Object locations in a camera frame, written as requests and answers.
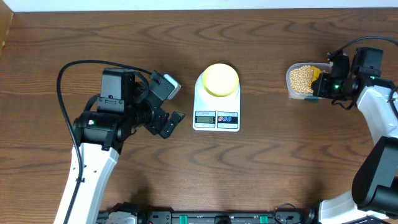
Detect black cable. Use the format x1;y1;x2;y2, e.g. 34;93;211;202
56;59;153;224
328;35;398;60

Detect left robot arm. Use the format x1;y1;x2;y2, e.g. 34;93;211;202
55;68;185;223

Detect green tape label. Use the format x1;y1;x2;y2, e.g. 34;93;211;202
304;98;319;102

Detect yellow measuring scoop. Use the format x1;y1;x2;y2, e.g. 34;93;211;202
308;66;327;88

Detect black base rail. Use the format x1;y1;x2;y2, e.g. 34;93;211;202
96;202;318;224

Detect left black cable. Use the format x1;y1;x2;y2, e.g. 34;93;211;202
56;59;153;224

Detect clear plastic container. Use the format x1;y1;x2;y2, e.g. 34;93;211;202
286;63;331;100

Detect pale yellow bowl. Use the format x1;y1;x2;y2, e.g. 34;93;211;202
201;63;239;97

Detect white digital kitchen scale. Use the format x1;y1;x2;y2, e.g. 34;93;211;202
192;72;241;132

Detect right black cable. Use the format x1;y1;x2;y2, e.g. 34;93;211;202
328;35;398;60

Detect soybeans in container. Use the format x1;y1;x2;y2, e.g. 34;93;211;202
290;65;313;94

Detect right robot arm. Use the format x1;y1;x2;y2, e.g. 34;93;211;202
311;47;397;223

